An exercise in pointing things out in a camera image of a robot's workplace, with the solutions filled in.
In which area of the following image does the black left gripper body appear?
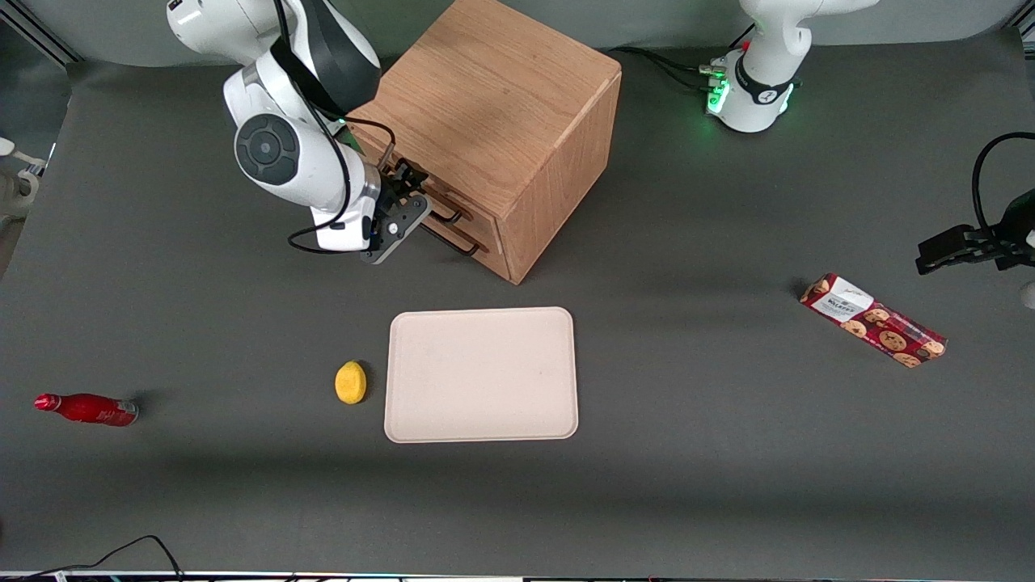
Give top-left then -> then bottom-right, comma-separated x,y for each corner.
999,190 -> 1035,272

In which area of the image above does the black drawer handle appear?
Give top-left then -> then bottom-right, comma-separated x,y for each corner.
420,225 -> 484,258
387,162 -> 467,226

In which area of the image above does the wooden drawer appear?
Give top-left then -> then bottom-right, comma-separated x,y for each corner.
404,218 -> 512,277
352,129 -> 501,243

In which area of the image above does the wooden drawer cabinet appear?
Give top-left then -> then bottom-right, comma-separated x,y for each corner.
344,0 -> 623,285

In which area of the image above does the red cookie box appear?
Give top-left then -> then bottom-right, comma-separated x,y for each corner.
799,273 -> 948,369

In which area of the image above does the yellow lemon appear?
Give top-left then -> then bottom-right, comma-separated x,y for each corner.
335,361 -> 368,405

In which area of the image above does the beige rectangular tray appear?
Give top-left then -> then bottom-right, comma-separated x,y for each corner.
384,306 -> 580,445

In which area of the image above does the red soda bottle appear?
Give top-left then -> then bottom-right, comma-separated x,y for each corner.
34,393 -> 140,428

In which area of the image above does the white clamp device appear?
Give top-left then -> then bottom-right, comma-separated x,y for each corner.
0,136 -> 51,219

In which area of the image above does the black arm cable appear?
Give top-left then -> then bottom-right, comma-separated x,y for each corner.
271,0 -> 397,255

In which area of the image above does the black looped cable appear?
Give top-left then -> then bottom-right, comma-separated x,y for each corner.
973,132 -> 1035,235

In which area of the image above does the black base cable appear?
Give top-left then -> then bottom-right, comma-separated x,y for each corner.
608,44 -> 733,94

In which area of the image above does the thin black table cable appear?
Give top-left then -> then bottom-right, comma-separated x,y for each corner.
0,535 -> 185,581

